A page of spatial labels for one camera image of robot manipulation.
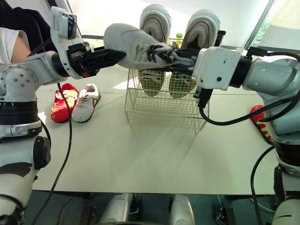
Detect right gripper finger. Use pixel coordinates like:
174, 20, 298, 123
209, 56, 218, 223
175, 48, 200, 57
167, 63, 195, 71

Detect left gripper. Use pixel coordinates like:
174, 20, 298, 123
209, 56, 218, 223
67, 42, 127, 79

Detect white sneaker with dark laces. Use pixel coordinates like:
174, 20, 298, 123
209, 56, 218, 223
104, 22, 196, 71

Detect large beige sneaker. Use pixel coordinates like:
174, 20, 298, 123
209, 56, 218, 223
168, 9, 221, 99
137, 4, 172, 97

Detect white sneaker with tan stripes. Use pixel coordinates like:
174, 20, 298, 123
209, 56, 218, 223
71, 83, 102, 123

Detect small red shoe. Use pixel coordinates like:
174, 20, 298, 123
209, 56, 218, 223
50, 82, 80, 123
249, 104, 275, 145

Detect person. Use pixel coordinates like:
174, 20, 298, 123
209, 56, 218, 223
0, 6, 58, 66

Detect robot body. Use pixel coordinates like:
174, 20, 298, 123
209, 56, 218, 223
97, 193, 195, 225

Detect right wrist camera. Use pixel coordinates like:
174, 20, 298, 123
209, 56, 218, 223
191, 46, 242, 91

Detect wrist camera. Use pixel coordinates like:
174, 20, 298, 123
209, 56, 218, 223
191, 46, 242, 91
50, 6, 83, 80

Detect white wire basket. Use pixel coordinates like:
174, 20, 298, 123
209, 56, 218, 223
124, 38, 210, 135

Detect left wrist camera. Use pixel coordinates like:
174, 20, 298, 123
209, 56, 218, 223
50, 6, 83, 80

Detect black cable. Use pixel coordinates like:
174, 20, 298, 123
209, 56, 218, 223
193, 86, 300, 127
30, 82, 73, 225
249, 145, 277, 225

